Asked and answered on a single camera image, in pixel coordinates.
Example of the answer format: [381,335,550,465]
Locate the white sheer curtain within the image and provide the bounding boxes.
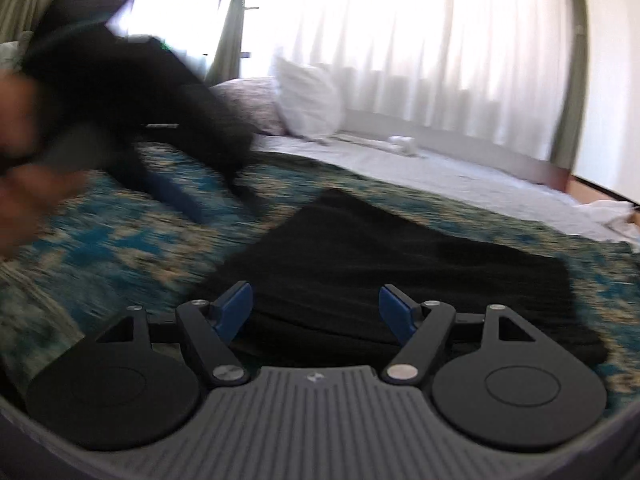
[240,0,576,166]

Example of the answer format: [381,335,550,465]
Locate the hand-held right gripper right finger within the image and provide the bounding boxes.
[378,284,543,387]

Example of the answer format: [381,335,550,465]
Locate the black pants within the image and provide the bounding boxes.
[200,187,609,368]

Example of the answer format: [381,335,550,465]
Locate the white bed sheet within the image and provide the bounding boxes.
[255,130,640,253]

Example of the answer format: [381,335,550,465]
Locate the blue patterned blanket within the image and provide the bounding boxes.
[0,141,640,411]

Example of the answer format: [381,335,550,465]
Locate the crumpled white cloth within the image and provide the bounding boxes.
[575,200,640,252]

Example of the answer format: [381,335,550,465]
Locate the grey floral pillow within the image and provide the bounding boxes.
[210,77,287,136]

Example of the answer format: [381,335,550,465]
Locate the white pillow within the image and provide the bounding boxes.
[271,54,345,139]

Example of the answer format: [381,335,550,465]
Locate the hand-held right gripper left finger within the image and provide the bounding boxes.
[96,281,253,387]

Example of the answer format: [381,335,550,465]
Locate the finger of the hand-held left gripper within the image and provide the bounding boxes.
[127,157,208,223]

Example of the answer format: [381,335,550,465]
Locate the person's left hand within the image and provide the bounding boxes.
[0,77,88,257]

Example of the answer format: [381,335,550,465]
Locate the small white rolled cloth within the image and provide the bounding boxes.
[389,135,417,157]

